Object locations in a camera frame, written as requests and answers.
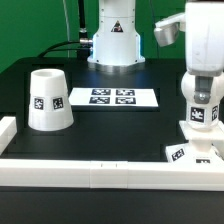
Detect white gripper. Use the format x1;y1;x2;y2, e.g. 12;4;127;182
154;0;224;104

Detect white lamp bulb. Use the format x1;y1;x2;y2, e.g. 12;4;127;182
181;72;224;130

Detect white lamp base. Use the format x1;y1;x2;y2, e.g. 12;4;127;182
165;121;224;164

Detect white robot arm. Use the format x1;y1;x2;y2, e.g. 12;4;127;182
88;0;224;104

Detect white lamp shade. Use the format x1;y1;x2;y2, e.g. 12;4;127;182
28;69;74;131

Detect white marker sheet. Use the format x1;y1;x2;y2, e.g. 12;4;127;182
69;87;158;107

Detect white U-shaped fence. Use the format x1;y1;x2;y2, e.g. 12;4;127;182
0;116;224;191

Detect black cable post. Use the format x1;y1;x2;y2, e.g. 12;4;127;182
77;0;89;60

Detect grey thin cable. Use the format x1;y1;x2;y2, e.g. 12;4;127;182
61;0;72;58

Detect black cable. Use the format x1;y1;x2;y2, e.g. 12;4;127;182
38;40;94;58

